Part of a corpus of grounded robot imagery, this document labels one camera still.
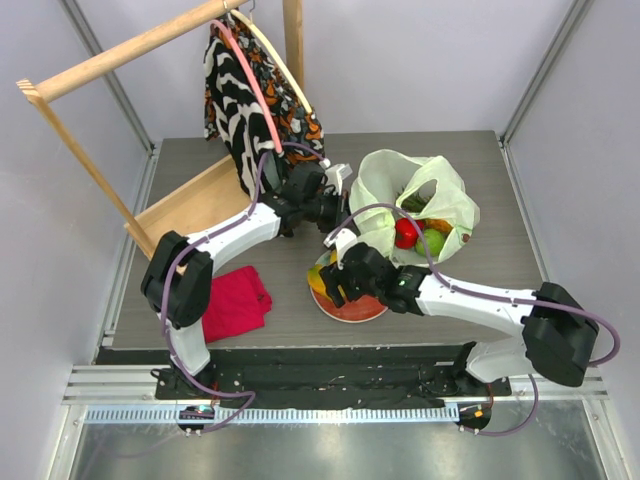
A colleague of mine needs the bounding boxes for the red bell pepper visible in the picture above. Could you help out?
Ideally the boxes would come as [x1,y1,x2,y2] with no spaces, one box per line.
[395,218,425,250]

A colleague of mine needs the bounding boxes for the green custard apple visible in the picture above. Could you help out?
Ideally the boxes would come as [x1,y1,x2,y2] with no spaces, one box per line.
[414,228,446,259]

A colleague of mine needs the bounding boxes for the light green plastic bag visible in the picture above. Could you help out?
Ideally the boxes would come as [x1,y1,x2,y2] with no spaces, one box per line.
[349,149,480,266]

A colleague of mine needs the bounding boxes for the orange pineapple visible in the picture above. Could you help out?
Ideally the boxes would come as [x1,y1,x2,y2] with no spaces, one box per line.
[397,187,454,234]

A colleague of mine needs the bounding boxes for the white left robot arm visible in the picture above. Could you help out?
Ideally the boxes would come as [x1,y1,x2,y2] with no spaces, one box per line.
[141,163,352,399]

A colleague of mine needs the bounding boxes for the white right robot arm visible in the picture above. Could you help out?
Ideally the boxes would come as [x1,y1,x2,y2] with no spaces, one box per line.
[320,243,599,395]

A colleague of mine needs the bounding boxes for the yellow green mango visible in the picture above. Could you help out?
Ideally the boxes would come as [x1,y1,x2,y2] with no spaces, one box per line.
[307,264,328,298]

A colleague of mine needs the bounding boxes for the red patterned plate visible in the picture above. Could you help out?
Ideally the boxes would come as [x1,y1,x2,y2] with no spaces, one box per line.
[309,251,388,324]

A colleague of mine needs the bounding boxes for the orange camouflage garment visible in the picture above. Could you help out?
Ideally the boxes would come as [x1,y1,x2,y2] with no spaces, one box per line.
[204,13,324,165]

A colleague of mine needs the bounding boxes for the wooden clothes rack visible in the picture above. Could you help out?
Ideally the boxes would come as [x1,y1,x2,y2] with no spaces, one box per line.
[15,0,307,261]

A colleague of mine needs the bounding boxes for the magenta folded cloth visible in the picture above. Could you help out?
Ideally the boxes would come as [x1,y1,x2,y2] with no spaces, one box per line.
[202,266,273,343]

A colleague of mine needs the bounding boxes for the black white zebra garment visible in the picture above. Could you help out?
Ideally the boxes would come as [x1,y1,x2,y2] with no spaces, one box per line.
[202,17,286,199]

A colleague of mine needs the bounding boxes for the cream clothes hanger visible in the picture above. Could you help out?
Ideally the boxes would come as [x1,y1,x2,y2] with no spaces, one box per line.
[230,9,313,114]

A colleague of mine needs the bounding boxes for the pink clothes hanger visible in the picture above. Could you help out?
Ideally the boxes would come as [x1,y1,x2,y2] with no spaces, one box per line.
[211,19,283,153]

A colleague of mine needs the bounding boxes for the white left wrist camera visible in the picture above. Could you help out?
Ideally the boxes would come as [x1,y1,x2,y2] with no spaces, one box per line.
[320,158,353,195]

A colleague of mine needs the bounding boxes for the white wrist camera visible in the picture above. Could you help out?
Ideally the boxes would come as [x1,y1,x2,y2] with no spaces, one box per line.
[320,158,353,195]
[324,228,358,268]

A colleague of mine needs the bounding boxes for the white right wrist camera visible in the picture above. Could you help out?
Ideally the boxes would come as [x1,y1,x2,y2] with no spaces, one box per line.
[324,228,358,268]

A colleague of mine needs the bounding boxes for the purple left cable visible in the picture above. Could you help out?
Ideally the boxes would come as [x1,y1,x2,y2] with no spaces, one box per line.
[158,140,331,434]

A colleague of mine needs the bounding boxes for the purple cable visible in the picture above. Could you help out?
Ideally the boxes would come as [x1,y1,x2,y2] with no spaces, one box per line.
[327,202,622,439]
[158,140,331,434]

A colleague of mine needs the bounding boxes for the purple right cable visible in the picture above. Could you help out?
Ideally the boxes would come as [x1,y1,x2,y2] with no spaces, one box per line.
[327,202,622,439]

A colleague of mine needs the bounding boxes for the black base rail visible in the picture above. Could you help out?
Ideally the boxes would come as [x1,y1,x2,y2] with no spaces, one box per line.
[154,347,511,416]

